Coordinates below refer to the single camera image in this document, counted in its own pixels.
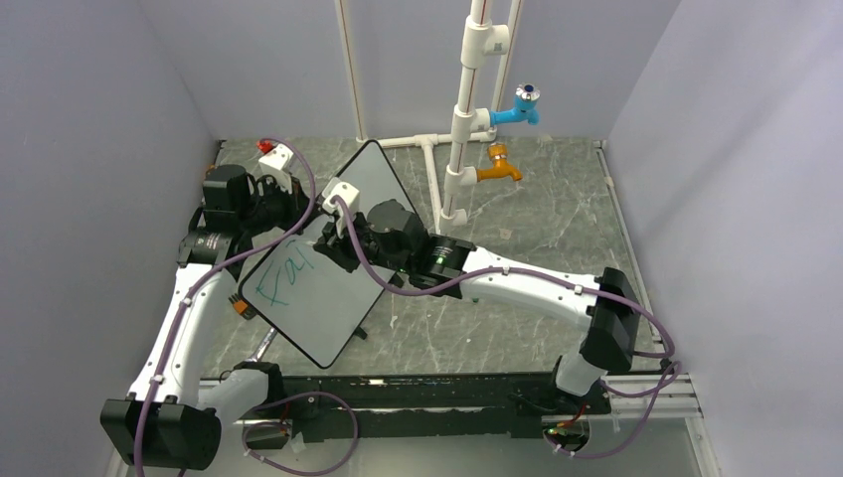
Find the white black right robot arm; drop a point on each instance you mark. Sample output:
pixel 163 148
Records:
pixel 398 252

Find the blue plastic faucet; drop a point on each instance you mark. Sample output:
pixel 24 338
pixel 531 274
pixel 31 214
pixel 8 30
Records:
pixel 525 100

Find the orange plastic faucet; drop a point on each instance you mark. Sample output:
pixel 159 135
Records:
pixel 500 166

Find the white pvc pipe frame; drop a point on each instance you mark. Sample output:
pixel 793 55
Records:
pixel 427 74

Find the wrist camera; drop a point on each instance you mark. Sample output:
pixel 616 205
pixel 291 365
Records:
pixel 274 164
pixel 341 197

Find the black framed whiteboard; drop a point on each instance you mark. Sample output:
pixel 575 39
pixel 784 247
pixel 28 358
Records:
pixel 312 302

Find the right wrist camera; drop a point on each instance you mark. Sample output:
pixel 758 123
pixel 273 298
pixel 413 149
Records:
pixel 341 197

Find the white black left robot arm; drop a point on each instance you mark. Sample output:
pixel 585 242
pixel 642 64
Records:
pixel 165 420

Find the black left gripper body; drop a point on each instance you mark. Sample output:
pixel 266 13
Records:
pixel 277 208

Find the orange black whiteboard eraser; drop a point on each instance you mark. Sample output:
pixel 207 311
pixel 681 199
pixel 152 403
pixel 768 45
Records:
pixel 242 308

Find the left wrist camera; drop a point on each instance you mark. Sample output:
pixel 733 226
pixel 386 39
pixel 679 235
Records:
pixel 274 164

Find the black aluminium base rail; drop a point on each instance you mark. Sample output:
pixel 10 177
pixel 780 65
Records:
pixel 518 405

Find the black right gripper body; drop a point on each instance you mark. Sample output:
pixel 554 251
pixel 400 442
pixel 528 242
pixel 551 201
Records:
pixel 345 246

